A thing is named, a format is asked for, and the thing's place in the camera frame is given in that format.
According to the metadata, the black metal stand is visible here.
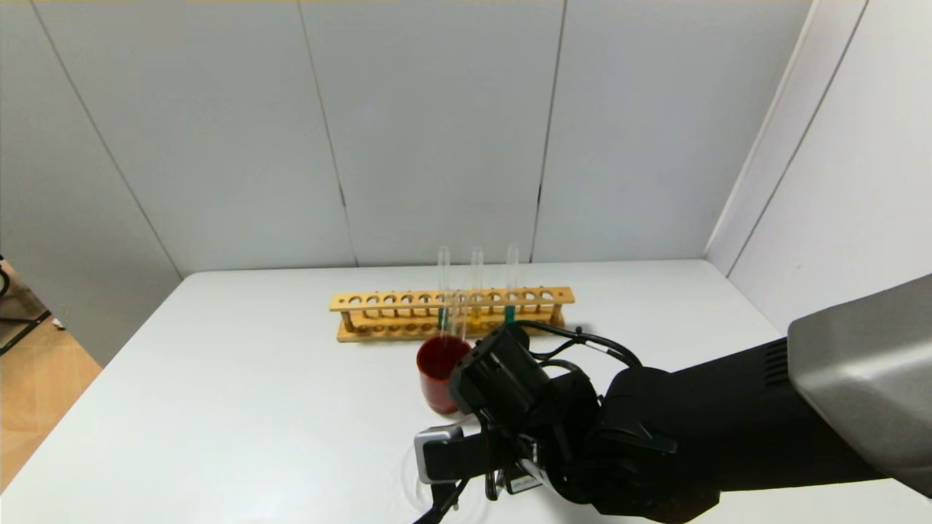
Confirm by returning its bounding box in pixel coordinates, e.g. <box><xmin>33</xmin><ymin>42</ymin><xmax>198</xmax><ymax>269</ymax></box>
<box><xmin>0</xmin><ymin>255</ymin><xmax>52</xmax><ymax>357</ymax></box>

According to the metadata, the wooden test tube rack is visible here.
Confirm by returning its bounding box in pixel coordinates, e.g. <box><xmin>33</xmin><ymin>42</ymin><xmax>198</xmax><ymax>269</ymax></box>
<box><xmin>328</xmin><ymin>286</ymin><xmax>575</xmax><ymax>343</ymax></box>

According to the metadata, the black looped camera cable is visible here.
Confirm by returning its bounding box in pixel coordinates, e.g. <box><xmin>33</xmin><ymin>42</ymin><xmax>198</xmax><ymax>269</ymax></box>
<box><xmin>524</xmin><ymin>320</ymin><xmax>643</xmax><ymax>368</ymax></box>

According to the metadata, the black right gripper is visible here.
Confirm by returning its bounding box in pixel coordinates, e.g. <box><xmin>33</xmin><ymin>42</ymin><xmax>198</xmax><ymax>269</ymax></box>
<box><xmin>484</xmin><ymin>459</ymin><xmax>551</xmax><ymax>501</ymax></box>

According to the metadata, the red cup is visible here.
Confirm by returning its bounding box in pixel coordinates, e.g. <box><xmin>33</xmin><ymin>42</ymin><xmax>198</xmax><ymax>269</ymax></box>
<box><xmin>416</xmin><ymin>336</ymin><xmax>473</xmax><ymax>415</ymax></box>

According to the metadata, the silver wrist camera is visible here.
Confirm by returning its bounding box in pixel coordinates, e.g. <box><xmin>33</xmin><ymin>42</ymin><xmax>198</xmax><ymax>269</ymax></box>
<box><xmin>414</xmin><ymin>424</ymin><xmax>467</xmax><ymax>485</ymax></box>

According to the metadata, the blue liquid glass test tube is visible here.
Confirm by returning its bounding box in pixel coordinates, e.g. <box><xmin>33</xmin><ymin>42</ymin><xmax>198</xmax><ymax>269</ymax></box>
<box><xmin>505</xmin><ymin>244</ymin><xmax>519</xmax><ymax>325</ymax></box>
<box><xmin>438</xmin><ymin>246</ymin><xmax>450</xmax><ymax>330</ymax></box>

